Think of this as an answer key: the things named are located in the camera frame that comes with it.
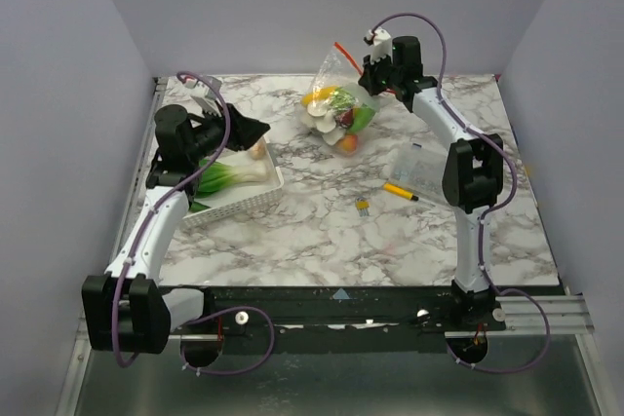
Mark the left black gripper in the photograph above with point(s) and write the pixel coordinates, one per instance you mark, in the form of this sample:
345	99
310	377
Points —
244	131

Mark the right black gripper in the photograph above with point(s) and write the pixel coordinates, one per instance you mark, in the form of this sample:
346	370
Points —
372	80

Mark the light green lettuce toy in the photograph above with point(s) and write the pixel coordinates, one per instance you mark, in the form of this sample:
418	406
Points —
362	116

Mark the white perforated plastic basket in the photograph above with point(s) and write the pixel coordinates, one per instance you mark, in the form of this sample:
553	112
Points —
243	197

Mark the clear zip bag orange zipper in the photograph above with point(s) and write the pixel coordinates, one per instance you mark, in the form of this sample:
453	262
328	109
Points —
339	69

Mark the white mushroom toy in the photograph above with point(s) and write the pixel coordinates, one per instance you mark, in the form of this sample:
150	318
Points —
325	126

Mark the orange peach toy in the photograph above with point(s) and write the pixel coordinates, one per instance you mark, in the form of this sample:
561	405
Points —
348	144

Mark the dark green cucumber toy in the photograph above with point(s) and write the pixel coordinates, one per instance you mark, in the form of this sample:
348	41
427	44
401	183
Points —
198	206

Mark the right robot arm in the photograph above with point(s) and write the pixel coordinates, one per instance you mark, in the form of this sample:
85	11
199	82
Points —
473	175

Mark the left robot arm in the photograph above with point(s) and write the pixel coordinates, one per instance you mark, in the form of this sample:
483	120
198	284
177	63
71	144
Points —
125	310

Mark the green bok choy toy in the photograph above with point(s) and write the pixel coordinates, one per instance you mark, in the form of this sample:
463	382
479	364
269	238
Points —
220	176

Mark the clear plastic parts box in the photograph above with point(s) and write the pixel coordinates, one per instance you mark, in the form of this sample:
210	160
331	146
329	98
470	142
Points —
420	171

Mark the yellow screwdriver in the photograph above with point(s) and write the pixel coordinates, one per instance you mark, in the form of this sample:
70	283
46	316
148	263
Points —
400	192

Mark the small yellow electronic component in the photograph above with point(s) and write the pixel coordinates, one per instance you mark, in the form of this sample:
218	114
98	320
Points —
362	206

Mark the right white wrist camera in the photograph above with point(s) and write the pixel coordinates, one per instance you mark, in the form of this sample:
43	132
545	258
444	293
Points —
380	42

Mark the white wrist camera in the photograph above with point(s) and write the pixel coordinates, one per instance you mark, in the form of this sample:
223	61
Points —
380	42
203	95

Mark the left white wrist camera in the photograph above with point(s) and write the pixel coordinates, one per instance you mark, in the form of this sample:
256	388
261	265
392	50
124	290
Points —
203	95

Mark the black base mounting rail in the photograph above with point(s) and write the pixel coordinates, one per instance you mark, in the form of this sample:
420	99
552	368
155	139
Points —
246	320

